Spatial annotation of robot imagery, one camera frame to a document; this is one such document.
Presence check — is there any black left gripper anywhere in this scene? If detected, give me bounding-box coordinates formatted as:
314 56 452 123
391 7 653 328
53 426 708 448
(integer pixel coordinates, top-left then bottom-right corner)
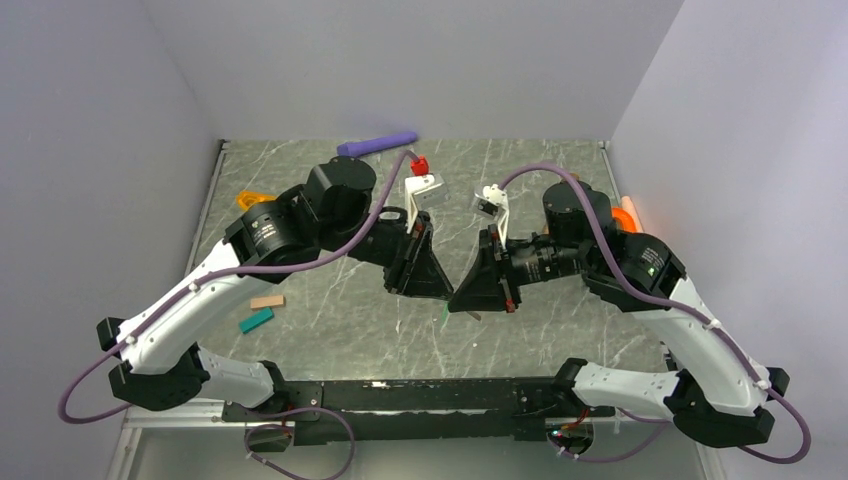
321 208 456 302

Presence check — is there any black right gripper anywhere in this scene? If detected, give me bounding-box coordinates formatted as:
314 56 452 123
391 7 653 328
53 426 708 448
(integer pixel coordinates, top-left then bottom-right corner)
448 222 593 312

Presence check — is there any green key tag keyring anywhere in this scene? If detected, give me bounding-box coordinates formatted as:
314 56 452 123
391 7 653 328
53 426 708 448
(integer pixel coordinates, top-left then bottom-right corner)
441 310 482 325

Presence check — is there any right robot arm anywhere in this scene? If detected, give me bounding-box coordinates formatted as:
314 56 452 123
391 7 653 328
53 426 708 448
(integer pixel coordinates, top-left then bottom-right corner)
448 182 789 448

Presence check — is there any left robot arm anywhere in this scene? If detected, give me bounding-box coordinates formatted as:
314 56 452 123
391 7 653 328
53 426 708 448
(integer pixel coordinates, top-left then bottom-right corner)
97 156 453 420

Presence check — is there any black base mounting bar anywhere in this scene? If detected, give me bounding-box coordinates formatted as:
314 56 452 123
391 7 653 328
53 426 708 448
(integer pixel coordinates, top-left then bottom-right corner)
221 376 617 446

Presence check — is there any purple flashlight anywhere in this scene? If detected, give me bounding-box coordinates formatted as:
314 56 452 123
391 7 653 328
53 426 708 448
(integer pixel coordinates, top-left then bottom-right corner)
336 131 418 158

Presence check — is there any tan wooden block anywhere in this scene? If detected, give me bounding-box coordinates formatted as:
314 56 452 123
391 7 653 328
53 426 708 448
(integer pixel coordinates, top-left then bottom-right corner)
249 295 286 310

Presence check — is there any teal wooden block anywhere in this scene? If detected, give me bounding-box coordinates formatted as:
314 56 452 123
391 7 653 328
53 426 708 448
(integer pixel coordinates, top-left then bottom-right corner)
239 307 274 334

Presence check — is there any orange yellow toy stack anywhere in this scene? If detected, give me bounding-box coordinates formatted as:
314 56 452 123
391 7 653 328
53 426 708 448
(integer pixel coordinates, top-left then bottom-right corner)
236 190 276 211

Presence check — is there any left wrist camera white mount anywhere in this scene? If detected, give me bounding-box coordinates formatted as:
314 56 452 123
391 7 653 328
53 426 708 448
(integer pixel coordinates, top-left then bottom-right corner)
404 156 450 234

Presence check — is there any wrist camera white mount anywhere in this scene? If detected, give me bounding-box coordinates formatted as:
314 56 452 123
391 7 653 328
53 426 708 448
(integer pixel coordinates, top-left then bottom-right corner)
472 184 510 247
404 156 450 234

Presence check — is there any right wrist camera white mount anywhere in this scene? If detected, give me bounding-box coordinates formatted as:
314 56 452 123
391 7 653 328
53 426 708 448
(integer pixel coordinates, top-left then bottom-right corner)
472 184 510 247

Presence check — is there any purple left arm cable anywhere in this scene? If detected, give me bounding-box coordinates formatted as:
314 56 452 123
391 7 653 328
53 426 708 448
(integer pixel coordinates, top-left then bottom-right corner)
57 149 420 425

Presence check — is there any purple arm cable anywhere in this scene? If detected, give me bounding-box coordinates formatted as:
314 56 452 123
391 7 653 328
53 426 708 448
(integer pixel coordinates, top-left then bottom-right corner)
57 149 420 425
498 162 812 465

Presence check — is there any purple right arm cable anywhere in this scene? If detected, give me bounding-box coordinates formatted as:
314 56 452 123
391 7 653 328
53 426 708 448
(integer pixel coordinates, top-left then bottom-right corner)
498 162 812 465

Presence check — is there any orange pink object at wall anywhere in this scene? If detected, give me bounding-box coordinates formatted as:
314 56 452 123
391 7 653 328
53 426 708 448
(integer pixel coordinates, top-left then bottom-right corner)
611 196 644 233

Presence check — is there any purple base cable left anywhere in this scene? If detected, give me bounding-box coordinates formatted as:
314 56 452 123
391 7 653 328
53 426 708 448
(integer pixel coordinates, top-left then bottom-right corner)
243 404 360 480

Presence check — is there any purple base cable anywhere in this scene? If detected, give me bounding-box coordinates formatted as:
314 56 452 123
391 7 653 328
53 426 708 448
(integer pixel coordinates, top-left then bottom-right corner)
243 404 360 480
547 405 667 464

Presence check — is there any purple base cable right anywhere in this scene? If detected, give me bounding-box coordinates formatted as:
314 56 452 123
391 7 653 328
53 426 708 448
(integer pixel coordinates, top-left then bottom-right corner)
547 405 667 464

